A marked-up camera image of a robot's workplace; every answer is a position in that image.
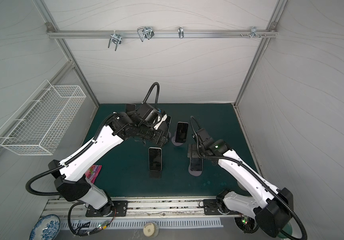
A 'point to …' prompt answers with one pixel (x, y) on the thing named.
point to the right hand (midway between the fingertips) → (198, 147)
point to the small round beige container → (151, 229)
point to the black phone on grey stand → (181, 133)
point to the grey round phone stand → (194, 173)
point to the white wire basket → (38, 127)
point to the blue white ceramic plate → (46, 227)
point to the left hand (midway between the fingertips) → (165, 135)
